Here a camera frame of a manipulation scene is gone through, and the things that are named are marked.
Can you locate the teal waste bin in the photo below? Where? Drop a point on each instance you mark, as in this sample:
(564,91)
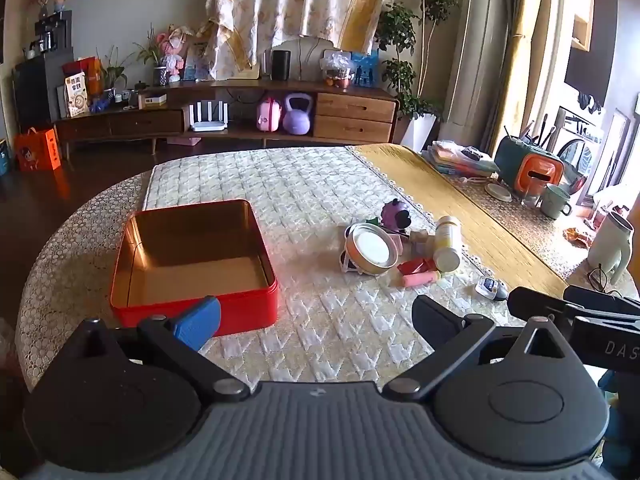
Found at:
(4,157)

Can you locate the white router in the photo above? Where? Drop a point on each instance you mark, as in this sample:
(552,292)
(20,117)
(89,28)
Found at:
(210,125)

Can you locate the small white and black device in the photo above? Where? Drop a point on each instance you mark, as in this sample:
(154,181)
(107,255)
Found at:
(490,288)

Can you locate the pink doll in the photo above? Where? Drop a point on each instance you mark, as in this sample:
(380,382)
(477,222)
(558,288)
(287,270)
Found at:
(174,55)

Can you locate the dark small object in bag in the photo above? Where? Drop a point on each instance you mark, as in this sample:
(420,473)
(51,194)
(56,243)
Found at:
(472,153)

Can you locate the eyeglasses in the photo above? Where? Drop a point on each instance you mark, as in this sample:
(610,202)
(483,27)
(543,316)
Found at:
(602,280)

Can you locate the stack of books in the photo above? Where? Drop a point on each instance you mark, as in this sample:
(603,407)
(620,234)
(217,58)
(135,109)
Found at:
(457,162)

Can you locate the pink flat box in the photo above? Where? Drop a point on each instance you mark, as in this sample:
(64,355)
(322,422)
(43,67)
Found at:
(184,141)

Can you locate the washing machine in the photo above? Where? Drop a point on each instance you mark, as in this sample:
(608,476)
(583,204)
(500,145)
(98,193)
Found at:
(580,145)

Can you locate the green and orange desk organizer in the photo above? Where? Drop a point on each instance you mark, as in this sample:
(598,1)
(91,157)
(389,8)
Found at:
(530,165)

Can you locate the floral hanging cloth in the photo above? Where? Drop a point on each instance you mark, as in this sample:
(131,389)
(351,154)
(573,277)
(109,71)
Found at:
(300,0)

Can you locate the white round lid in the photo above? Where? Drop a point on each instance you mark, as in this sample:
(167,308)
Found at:
(498,192)

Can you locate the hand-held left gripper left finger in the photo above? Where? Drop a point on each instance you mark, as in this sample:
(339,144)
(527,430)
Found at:
(197,321)

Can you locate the yellow table runner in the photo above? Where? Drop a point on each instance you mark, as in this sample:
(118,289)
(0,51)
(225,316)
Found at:
(450,195)

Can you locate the red tin box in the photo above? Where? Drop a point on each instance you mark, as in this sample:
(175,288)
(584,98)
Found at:
(200,280)

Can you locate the purple cartoon toy figure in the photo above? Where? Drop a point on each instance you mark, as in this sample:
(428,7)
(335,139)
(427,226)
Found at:
(395,215)

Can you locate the pink toy backpack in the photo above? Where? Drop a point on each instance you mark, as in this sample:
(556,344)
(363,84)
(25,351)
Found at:
(269,116)

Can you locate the yellow curtain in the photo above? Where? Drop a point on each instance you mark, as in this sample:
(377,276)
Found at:
(522,35)

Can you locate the purple kettlebell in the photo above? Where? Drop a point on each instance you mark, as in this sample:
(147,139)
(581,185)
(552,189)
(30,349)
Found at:
(297,120)

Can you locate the black mini fridge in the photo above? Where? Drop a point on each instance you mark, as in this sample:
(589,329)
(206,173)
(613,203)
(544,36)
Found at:
(40,85)

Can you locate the orange gift box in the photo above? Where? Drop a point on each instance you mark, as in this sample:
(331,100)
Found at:
(37,150)

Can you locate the plastic bag of fruit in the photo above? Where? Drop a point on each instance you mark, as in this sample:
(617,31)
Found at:
(336,67)

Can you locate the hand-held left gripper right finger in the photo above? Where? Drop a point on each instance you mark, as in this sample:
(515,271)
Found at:
(437,321)

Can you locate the blue toy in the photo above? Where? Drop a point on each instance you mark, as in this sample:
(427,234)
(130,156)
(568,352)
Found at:
(100,105)

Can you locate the pink tube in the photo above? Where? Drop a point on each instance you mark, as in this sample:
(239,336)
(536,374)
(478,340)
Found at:
(420,278)

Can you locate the white flat box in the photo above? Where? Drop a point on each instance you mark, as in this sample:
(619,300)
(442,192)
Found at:
(152,101)

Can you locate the red faceted plastic piece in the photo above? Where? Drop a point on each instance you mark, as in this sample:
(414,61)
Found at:
(417,265)

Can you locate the person's right hand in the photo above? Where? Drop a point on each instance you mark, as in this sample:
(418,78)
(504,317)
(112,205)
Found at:
(625,425)

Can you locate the tall potted tree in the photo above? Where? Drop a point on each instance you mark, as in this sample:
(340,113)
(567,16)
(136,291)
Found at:
(400,35)

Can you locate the clear drinking glass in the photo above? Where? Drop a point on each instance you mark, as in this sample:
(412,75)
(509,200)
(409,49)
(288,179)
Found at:
(531,195)

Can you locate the white hand-shaped vase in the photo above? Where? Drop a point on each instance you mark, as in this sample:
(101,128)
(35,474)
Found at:
(612,247)

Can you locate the white bottle with yellow cap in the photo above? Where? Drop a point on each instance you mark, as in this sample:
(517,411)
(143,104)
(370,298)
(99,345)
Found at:
(446,242)

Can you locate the picture frame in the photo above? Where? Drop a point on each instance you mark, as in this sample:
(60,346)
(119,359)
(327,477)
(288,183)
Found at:
(197,62)

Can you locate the black coffee machine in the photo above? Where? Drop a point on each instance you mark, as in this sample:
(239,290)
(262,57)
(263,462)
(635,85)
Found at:
(52,32)

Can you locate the small green piece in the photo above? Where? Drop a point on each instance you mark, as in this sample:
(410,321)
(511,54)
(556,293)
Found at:
(374,220)

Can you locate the wooden TV cabinet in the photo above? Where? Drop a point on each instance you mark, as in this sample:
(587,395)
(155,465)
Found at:
(355,115)

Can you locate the blue photo card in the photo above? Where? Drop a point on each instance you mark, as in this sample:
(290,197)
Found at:
(365,70)

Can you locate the vase with pink flowers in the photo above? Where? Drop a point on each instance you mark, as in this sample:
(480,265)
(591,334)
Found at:
(42,5)

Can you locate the orange snack wrapper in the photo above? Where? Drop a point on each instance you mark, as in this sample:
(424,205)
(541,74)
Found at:
(577,237)

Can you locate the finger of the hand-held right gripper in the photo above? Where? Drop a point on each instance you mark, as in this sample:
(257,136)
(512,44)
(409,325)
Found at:
(600,297)
(535,305)

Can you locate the white planter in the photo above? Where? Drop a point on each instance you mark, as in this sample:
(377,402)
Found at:
(422,132)

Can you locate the small leafy potted plant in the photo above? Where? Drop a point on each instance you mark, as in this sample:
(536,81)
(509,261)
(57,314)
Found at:
(112,75)

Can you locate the white standing air conditioner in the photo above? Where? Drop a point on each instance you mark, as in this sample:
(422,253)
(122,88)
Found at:
(485,50)

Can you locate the green mug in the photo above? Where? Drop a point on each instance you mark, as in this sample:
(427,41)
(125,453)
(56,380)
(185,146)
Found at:
(554,201)

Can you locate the potted orchid plant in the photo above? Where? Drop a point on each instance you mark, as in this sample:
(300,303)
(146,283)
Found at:
(160,75)

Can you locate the cereal box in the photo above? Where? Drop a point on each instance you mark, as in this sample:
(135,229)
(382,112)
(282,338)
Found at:
(77,95)

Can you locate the orange paper bag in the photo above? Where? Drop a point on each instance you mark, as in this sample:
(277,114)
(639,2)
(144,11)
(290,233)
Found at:
(87,70)

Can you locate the black cylinder speaker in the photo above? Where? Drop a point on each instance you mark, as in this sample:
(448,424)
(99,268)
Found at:
(281,65)

